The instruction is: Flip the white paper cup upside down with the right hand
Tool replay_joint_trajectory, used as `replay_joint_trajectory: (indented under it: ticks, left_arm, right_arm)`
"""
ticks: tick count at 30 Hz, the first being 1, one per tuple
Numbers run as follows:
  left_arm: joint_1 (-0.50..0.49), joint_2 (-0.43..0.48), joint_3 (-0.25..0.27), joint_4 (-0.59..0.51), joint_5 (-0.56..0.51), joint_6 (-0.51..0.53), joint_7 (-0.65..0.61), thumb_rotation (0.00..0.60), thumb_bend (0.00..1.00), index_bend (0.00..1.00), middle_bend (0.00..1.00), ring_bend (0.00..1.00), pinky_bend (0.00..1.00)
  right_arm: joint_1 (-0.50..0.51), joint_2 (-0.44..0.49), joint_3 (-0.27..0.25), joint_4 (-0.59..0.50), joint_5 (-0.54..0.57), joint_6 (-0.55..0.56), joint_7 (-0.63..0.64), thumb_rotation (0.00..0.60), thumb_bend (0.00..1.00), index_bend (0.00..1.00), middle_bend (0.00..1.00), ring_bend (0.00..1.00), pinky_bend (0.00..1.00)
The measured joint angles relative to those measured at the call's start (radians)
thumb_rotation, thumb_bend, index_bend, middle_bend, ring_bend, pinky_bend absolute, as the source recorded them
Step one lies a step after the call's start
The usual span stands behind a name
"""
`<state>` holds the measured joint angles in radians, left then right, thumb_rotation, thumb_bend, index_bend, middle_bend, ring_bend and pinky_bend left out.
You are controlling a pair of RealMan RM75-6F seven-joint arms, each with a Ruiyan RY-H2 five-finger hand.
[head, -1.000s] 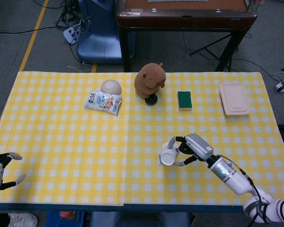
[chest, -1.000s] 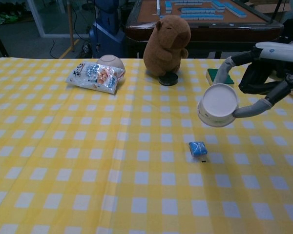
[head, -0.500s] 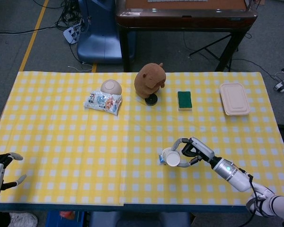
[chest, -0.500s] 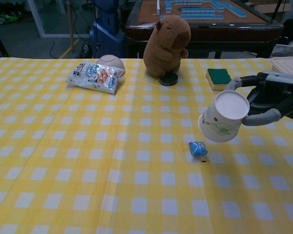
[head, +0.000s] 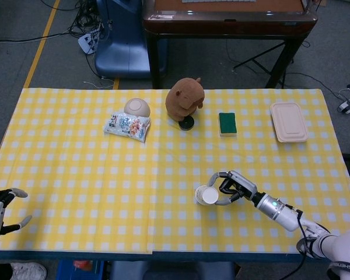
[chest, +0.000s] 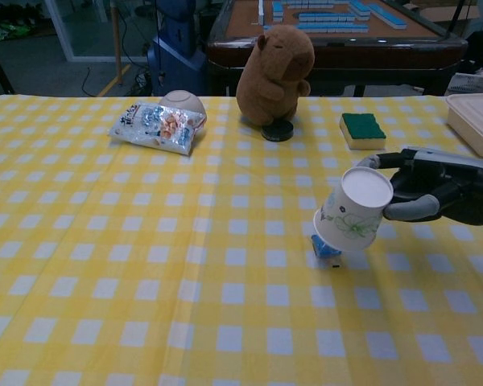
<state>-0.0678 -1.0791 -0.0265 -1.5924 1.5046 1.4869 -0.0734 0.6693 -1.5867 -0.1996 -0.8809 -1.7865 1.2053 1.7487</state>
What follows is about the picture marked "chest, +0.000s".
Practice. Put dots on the black round lid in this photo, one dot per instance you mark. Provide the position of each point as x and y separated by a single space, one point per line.
277 132

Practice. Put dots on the beige upturned bowl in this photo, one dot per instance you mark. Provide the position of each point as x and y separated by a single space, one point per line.
185 102

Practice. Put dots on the white blue snack bag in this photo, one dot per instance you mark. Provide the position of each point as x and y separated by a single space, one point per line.
157 128

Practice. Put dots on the brown capybara plush toy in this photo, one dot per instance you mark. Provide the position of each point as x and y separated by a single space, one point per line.
271 80

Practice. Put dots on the beige lidded food box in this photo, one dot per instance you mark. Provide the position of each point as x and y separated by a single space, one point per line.
477 120

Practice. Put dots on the green yellow sponge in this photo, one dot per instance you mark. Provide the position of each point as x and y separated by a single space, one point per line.
362 128

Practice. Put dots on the blue machine base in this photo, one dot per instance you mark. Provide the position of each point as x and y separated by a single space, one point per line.
177 52

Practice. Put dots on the dark wood mahjong table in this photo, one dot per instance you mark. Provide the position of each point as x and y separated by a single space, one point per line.
346 52

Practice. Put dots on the blue mahjong tile row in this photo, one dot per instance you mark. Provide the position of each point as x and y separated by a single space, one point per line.
277 10
359 7
388 16
326 17
332 27

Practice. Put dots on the white plastic basket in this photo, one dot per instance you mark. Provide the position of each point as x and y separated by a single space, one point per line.
473 83

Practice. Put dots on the green bags pile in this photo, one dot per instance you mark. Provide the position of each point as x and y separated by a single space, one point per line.
8 28

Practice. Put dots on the small blue packet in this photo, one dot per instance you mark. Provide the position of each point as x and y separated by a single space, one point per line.
326 251

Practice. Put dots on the yellow white checkered tablecloth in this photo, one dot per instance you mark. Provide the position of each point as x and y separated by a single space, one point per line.
145 261

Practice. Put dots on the white flower print paper cup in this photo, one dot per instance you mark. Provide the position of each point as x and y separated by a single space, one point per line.
354 209

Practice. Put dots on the wooden pole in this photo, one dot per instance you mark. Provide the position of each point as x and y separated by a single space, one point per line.
116 40

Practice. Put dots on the right black grey robot hand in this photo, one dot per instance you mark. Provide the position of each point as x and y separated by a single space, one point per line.
463 189

